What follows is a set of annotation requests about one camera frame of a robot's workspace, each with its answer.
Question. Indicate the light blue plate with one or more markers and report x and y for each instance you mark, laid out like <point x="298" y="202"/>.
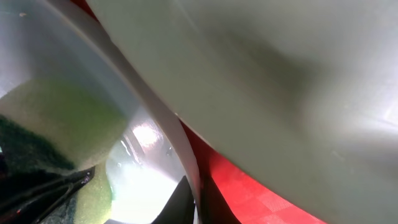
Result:
<point x="56" y="40"/>

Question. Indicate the red plastic tray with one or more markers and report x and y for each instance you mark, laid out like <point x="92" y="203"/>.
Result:
<point x="248" y="196"/>

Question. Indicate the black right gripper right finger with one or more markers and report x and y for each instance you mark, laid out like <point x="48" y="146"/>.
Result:
<point x="157" y="199"/>

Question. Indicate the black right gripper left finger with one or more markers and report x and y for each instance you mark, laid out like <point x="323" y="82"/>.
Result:
<point x="32" y="197"/>

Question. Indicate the white plate green stain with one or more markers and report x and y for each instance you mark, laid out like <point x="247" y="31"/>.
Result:
<point x="300" y="94"/>

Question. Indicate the green yellow sponge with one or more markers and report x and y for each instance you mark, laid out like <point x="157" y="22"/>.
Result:
<point x="58" y="128"/>

